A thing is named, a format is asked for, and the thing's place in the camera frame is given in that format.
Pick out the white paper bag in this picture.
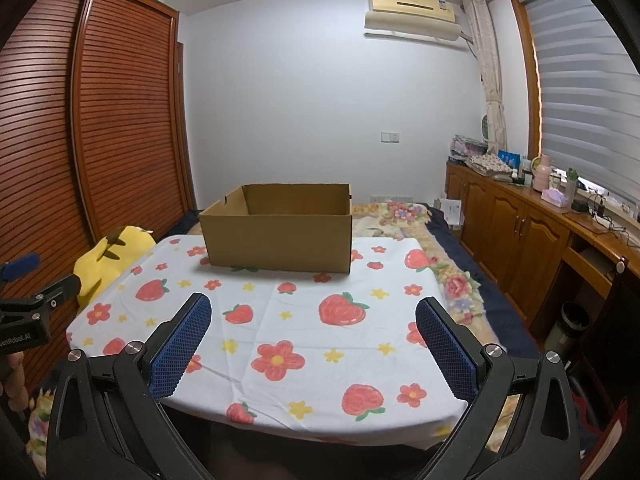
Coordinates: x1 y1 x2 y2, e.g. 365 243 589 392
440 197 463 226

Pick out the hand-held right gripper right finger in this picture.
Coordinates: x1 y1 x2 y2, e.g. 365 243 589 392
415 296 583 480

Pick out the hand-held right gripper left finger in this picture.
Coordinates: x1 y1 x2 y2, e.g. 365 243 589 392
47 292 213 480

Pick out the person's left hand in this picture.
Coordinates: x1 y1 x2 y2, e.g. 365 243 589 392
0 352 30 411

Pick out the brown louvered wardrobe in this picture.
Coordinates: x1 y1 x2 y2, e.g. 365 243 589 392
0 0 198 396

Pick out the beige patterned curtain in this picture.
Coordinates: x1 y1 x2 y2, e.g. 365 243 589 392
462 0 508 146

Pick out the folded purple cloth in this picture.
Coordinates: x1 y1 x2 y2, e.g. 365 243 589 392
451 135 488 158

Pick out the cardboard box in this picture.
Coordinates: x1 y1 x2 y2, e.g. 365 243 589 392
198 183 354 275

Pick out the folded patterned cloth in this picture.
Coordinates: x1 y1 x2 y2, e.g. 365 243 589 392
466 152 513 176

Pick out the grey striped window blind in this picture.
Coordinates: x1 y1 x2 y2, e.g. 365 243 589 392
520 0 640 206

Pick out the long wooden cabinet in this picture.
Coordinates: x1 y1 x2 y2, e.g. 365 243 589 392
445 160 640 331

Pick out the black chair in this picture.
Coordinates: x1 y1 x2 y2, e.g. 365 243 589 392
580 257 640 411

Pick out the yellow plush toy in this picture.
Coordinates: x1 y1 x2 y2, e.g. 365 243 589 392
74 225 157 306

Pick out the wooden window frame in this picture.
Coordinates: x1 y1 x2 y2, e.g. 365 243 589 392
507 0 546 158

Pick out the wall air conditioner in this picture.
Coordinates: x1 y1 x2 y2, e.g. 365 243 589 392
364 10 462 41
369 0 457 15

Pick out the pink tissue box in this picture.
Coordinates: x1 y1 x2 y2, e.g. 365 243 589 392
541 187 571 208

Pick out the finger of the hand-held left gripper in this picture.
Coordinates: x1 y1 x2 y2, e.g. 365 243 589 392
0 272 82 312
0 253 42 282

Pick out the grey trash bin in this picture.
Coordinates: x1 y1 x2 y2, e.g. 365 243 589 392
542 301 593 361

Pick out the strawberry print tablecloth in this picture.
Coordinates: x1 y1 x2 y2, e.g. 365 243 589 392
66 234 468 451

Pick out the pink bottle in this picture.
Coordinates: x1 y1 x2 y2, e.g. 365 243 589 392
532 155 555 193

